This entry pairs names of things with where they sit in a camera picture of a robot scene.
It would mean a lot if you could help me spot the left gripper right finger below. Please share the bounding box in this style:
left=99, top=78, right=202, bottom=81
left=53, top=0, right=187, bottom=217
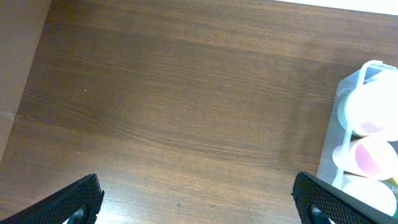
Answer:
left=292, top=172, right=397, bottom=224

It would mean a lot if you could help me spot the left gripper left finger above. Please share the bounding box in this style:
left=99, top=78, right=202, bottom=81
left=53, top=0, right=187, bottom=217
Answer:
left=1, top=174, right=104, bottom=224

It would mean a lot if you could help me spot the white plastic cup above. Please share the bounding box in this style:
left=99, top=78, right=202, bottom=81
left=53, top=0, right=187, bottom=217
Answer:
left=332, top=174, right=397, bottom=216

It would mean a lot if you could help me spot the pink plastic cup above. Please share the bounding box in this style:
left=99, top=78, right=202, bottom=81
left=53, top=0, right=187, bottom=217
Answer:
left=332, top=137, right=397, bottom=180

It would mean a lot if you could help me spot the pink plastic bowl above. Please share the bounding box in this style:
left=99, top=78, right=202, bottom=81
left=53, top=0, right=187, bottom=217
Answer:
left=348, top=70, right=397, bottom=141

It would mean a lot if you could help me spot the clear plastic container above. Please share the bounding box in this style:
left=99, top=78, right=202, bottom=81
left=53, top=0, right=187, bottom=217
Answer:
left=316, top=59, right=398, bottom=218

